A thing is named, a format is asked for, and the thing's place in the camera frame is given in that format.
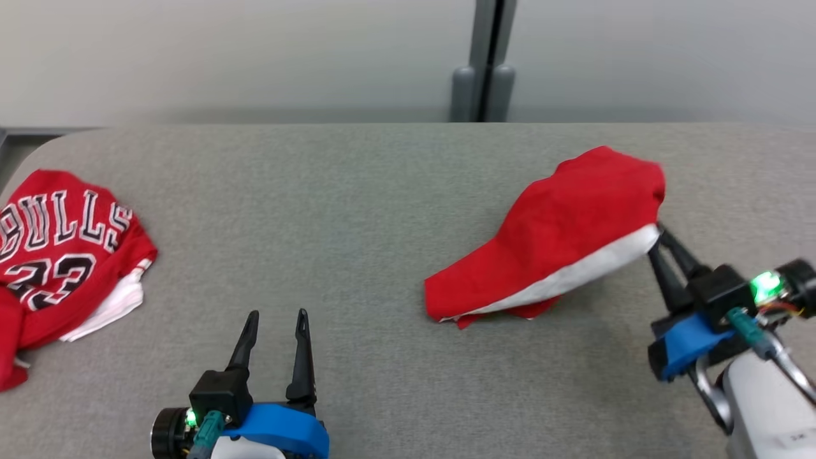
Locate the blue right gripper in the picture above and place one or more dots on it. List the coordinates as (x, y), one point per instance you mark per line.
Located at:
(685, 344)

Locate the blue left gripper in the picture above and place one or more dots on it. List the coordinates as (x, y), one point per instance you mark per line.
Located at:
(287, 430)

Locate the red and white garment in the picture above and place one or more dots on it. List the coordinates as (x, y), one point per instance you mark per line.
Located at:
(561, 217)

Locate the red Bulls basketball jersey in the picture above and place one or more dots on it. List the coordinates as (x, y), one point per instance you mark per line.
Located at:
(121, 255)

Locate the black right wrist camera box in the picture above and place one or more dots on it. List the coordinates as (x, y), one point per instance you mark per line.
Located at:
(720, 290)

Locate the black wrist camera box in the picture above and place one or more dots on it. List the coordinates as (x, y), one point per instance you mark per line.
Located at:
(720, 290)
(220, 395)

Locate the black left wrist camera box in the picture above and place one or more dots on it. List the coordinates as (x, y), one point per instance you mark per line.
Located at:
(220, 395)

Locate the grey partition post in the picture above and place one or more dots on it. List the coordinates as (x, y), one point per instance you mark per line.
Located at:
(478, 38)

